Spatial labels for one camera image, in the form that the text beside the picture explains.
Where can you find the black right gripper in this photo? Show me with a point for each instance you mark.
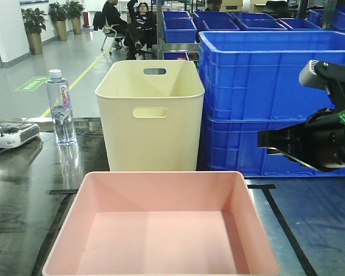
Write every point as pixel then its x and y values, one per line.
pixel 320 141

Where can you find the pink plastic bin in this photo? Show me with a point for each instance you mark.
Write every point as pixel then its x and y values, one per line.
pixel 162 223

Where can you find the small blue bin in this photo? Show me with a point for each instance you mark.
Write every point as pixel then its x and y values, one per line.
pixel 179 30

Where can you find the lower blue plastic crate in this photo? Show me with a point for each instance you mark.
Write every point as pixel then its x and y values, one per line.
pixel 231 145

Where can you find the large blue plastic crate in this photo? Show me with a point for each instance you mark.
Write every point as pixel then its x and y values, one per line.
pixel 253 75

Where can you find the cream plastic basket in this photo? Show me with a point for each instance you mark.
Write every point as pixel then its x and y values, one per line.
pixel 151 113

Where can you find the reclining person in black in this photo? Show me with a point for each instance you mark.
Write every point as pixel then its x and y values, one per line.
pixel 141 29

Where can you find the seated person in black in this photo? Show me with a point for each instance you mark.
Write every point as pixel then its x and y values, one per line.
pixel 113 17

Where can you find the clear water bottle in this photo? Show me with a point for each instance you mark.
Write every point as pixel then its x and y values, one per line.
pixel 60 107

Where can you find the white remote controller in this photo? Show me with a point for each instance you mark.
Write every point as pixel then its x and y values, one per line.
pixel 15 134

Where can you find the potted plant beige pot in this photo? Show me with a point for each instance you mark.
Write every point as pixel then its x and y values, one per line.
pixel 34 23

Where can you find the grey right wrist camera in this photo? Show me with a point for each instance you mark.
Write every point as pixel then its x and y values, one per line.
pixel 326 76

